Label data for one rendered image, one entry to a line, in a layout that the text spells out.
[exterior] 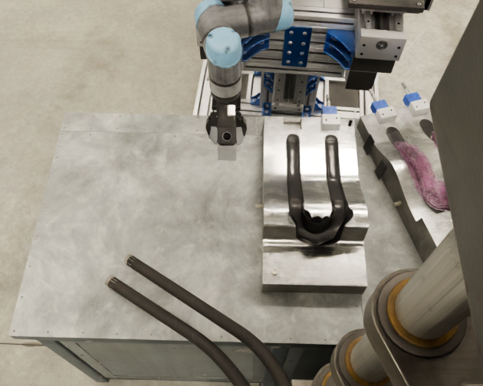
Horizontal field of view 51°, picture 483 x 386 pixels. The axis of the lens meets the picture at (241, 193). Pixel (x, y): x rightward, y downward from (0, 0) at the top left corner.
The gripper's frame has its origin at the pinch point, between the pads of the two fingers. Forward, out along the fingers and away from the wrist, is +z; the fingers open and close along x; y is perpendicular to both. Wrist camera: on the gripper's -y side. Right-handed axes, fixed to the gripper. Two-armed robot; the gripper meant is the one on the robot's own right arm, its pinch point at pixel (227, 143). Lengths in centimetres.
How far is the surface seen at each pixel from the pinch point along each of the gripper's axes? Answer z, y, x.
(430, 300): -69, -64, -22
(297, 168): 7.0, -2.8, -19.3
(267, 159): 6.5, -0.5, -11.2
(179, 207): 14.9, -11.9, 13.2
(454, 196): -87, -64, -17
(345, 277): 8.8, -33.6, -30.6
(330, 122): 3.3, 10.2, -28.8
